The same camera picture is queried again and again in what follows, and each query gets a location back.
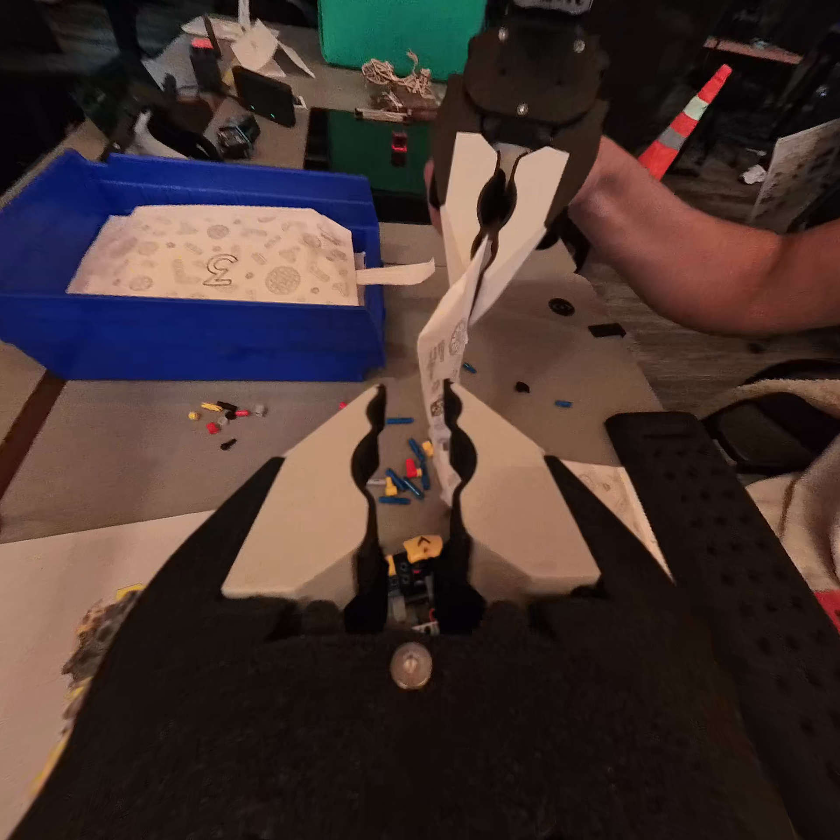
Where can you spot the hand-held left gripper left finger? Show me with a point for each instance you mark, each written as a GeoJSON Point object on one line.
{"type": "Point", "coordinates": [295, 525]}

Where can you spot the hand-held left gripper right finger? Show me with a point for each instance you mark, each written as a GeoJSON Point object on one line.
{"type": "Point", "coordinates": [531, 518]}

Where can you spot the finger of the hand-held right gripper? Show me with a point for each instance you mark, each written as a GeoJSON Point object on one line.
{"type": "Point", "coordinates": [535, 197]}
{"type": "Point", "coordinates": [466, 197]}

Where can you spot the white printed paper bag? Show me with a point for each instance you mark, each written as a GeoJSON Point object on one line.
{"type": "Point", "coordinates": [610, 485]}
{"type": "Point", "coordinates": [439, 354]}
{"type": "Point", "coordinates": [216, 262]}

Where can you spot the yellow black toy brick car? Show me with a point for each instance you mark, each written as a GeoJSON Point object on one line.
{"type": "Point", "coordinates": [420, 548]}

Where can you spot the blue plastic bin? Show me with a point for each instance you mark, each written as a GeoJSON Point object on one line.
{"type": "Point", "coordinates": [197, 341]}

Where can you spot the instruction booklet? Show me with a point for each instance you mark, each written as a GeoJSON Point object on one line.
{"type": "Point", "coordinates": [65, 577]}

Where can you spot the person's right forearm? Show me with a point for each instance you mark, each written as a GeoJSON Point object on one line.
{"type": "Point", "coordinates": [722, 262]}

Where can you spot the black desk grommet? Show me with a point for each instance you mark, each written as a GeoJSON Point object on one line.
{"type": "Point", "coordinates": [561, 306]}

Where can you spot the black desk clip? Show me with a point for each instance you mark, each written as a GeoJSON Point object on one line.
{"type": "Point", "coordinates": [607, 330]}

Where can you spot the grey desk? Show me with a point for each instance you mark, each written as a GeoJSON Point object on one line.
{"type": "Point", "coordinates": [131, 472]}

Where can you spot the person's right hand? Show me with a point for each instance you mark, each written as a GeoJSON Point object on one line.
{"type": "Point", "coordinates": [610, 190]}

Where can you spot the small red block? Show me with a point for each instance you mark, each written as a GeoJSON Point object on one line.
{"type": "Point", "coordinates": [400, 148]}

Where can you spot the brown brick bar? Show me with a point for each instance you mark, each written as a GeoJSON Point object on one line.
{"type": "Point", "coordinates": [394, 115]}

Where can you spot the tan brick assembly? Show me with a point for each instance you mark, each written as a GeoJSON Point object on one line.
{"type": "Point", "coordinates": [394, 79]}

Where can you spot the green felt bag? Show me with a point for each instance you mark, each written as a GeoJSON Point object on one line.
{"type": "Point", "coordinates": [394, 33]}

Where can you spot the orange traffic cone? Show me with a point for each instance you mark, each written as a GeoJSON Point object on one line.
{"type": "Point", "coordinates": [682, 131]}

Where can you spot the black perforated pad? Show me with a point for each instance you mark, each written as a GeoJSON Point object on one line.
{"type": "Point", "coordinates": [722, 558]}

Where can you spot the black box green lights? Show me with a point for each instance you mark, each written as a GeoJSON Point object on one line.
{"type": "Point", "coordinates": [262, 98]}

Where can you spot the small black blue device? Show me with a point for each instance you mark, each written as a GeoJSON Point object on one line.
{"type": "Point", "coordinates": [237, 136]}

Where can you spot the white folded papers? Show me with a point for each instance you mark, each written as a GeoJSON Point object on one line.
{"type": "Point", "coordinates": [256, 46]}

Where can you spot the black office chair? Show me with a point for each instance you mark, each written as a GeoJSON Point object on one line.
{"type": "Point", "coordinates": [774, 426]}

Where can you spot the white printed leaflet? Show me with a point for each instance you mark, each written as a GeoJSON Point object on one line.
{"type": "Point", "coordinates": [800, 170]}

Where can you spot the person's white clothing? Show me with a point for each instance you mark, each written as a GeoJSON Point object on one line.
{"type": "Point", "coordinates": [807, 512]}

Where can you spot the black radio red button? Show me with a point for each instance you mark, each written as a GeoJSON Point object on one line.
{"type": "Point", "coordinates": [205, 62]}

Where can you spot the white and black device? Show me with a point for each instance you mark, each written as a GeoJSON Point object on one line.
{"type": "Point", "coordinates": [170, 141]}

